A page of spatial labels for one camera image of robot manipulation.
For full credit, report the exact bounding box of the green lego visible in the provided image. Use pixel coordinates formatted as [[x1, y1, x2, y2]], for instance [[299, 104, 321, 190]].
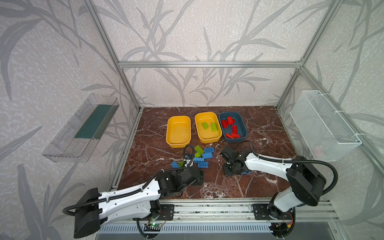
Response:
[[178, 161, 185, 168], [202, 122, 209, 130], [211, 123, 218, 132], [195, 146, 205, 158]]

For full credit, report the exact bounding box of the yellow plastic bin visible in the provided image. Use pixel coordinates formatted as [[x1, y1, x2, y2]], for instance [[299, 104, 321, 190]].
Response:
[[195, 112, 223, 144], [166, 116, 192, 149]]

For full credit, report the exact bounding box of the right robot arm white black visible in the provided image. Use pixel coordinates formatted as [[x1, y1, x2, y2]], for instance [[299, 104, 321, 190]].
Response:
[[221, 146, 339, 220]]

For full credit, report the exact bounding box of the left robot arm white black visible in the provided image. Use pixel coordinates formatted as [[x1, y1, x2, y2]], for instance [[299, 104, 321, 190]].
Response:
[[62, 166, 204, 239]]

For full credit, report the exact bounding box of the blue lego top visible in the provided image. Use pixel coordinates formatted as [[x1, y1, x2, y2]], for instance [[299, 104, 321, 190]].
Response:
[[204, 147, 215, 153]]

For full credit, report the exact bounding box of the dark teal plastic bin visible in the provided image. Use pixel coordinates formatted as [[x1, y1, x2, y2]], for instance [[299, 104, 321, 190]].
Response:
[[219, 112, 248, 143]]

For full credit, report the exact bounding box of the right wiring bundle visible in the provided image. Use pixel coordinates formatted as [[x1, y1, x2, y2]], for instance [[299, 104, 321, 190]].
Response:
[[269, 213, 296, 238]]

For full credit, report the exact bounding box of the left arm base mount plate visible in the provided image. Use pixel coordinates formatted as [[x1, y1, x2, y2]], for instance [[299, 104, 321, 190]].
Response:
[[149, 204, 175, 221]]

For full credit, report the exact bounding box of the aluminium front rail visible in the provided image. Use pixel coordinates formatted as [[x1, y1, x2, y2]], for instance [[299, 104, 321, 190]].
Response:
[[114, 198, 339, 224]]

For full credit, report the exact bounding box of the left circuit board with wires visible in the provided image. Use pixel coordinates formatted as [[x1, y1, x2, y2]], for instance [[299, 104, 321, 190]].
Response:
[[144, 212, 167, 232]]

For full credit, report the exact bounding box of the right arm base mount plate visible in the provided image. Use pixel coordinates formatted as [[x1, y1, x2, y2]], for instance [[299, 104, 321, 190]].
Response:
[[251, 204, 296, 221]]

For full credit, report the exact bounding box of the white wire mesh basket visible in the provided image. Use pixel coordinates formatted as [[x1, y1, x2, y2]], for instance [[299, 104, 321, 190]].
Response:
[[290, 90, 362, 162]]

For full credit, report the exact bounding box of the clear plastic wall shelf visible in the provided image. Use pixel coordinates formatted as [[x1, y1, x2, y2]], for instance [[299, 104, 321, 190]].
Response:
[[42, 94, 120, 163]]

